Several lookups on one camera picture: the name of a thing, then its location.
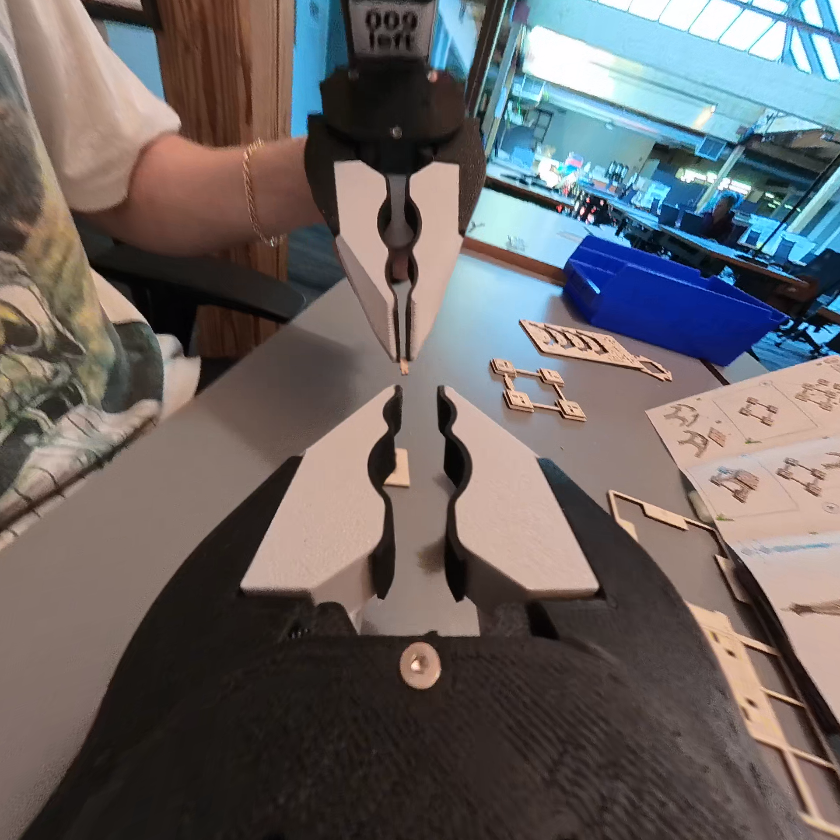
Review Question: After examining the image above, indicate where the wooden pillar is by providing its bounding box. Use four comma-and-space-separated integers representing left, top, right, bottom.
156, 0, 298, 361

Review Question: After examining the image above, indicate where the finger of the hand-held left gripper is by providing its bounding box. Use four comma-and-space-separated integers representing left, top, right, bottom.
404, 162, 465, 362
333, 160, 403, 362

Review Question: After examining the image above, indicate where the assembly instruction sheet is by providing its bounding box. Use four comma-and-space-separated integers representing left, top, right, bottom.
681, 434, 840, 726
646, 356, 840, 476

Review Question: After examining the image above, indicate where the person's left forearm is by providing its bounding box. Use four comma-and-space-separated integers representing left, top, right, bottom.
72, 136, 326, 258

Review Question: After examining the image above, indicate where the person's printed white shirt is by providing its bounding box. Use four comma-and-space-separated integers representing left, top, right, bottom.
0, 0, 202, 534

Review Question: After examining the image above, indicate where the long cluttered workbench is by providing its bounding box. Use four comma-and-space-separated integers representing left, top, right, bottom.
607, 196, 811, 299

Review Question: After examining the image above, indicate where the laser-cut wooden sheet fragment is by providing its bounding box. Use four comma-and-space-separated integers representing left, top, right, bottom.
519, 319, 675, 383

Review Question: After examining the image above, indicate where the leftover laser-cut wooden sheet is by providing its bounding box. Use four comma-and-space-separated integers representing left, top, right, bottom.
606, 488, 840, 840

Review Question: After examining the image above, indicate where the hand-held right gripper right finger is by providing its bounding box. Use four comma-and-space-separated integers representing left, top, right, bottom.
436, 385, 601, 636

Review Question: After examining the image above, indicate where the blue plastic bin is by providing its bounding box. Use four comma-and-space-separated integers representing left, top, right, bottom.
562, 234, 790, 368

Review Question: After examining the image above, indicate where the grey table with wooden edge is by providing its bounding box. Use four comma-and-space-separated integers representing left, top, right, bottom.
462, 187, 623, 285

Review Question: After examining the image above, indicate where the gold bracelet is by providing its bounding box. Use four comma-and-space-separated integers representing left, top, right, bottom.
241, 138, 287, 249

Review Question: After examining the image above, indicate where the grey desk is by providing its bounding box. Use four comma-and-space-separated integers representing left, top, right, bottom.
0, 252, 840, 840

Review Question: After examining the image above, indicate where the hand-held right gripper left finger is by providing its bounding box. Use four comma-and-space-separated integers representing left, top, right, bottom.
238, 384, 404, 633

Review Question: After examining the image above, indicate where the wooden square frame piece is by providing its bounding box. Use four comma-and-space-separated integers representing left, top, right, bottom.
490, 357, 588, 423

